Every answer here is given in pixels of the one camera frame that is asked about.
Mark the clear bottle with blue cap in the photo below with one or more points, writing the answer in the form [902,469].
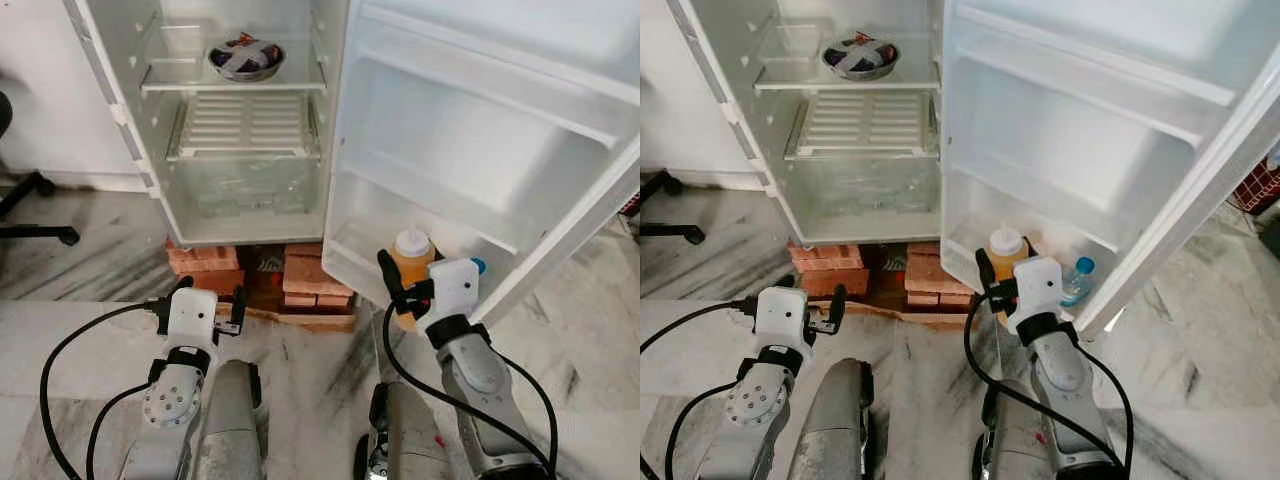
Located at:
[479,266]
[1080,275]

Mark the red plastic crate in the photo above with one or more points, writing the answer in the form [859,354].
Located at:
[1258,190]

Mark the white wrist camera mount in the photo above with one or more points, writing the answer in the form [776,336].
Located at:
[455,290]
[190,315]
[1038,285]
[780,315]

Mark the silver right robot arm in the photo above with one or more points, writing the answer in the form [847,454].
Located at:
[1060,365]
[475,370]

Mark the grey fridge door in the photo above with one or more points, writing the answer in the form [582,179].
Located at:
[1080,140]
[470,140]

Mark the grey right robot leg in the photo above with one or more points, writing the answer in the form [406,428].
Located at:
[410,440]
[1015,440]

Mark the white ribbed crisper cover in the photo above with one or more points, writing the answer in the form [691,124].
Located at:
[245,125]
[865,125]

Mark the grey robot leg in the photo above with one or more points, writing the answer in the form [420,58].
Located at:
[230,430]
[835,430]
[1015,440]
[410,440]

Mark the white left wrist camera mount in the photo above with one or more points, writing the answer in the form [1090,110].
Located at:
[780,315]
[190,315]

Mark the black office chair base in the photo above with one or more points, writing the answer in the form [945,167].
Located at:
[40,232]
[670,232]

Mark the clear crisper drawer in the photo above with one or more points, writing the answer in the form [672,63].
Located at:
[860,190]
[245,190]

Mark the orange bottle with white cap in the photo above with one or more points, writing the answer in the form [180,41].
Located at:
[413,255]
[1006,252]

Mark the steel bowl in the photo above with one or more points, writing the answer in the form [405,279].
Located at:
[245,70]
[860,70]

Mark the orange brick fridge base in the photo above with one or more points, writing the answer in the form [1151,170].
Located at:
[310,285]
[930,285]

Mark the grey left robot leg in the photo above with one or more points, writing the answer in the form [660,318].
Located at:
[835,430]
[230,430]

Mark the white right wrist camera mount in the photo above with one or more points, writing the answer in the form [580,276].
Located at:
[1038,285]
[455,290]

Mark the glass fridge shelf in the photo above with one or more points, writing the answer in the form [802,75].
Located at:
[175,80]
[790,80]

